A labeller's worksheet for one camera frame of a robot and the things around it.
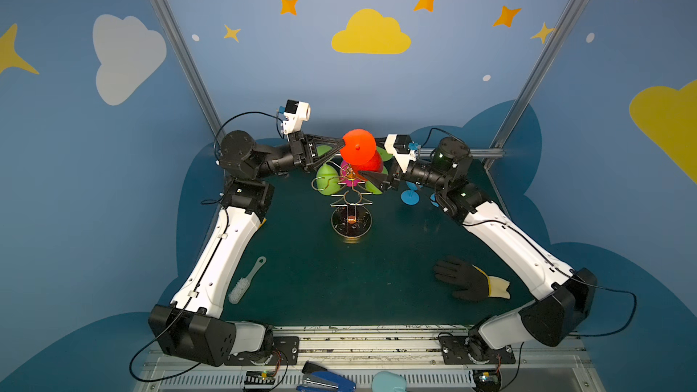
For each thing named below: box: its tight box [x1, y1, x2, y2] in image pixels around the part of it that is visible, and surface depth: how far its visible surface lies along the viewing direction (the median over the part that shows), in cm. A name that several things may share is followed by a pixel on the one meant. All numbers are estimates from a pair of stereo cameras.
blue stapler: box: [295, 361, 357, 392], surface depth 70 cm
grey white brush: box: [227, 255, 267, 304], surface depth 86 cm
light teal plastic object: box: [372, 370, 408, 392], surface depth 72 cm
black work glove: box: [433, 255, 511, 302], surface depth 89 cm
